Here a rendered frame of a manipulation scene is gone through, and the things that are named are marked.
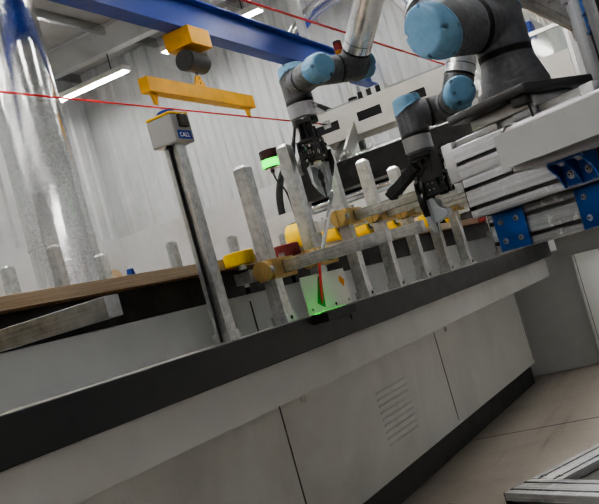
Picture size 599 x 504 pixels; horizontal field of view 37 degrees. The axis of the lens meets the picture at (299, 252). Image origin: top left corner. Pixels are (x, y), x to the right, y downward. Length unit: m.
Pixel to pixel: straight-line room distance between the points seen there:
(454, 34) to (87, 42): 10.97
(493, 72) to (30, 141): 4.86
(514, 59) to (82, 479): 1.18
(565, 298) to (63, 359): 3.49
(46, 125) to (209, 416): 4.81
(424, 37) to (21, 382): 1.05
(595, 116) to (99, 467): 1.05
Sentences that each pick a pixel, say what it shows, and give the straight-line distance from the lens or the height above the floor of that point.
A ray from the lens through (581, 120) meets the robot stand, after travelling 1.65.
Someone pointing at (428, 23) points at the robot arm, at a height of 1.21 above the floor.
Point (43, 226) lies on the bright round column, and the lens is 6.36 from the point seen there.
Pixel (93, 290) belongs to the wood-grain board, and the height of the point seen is 0.88.
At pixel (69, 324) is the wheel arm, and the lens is 1.26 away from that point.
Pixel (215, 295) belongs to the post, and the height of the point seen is 0.81.
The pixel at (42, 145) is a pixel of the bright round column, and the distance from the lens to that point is 6.45.
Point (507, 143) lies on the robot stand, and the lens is 1.76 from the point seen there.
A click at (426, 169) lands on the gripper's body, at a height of 0.98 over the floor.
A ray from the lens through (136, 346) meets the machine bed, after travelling 2.04.
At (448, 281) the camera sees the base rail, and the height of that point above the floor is 0.67.
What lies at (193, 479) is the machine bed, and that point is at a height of 0.42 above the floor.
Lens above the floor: 0.74
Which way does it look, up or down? 3 degrees up
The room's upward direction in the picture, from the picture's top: 16 degrees counter-clockwise
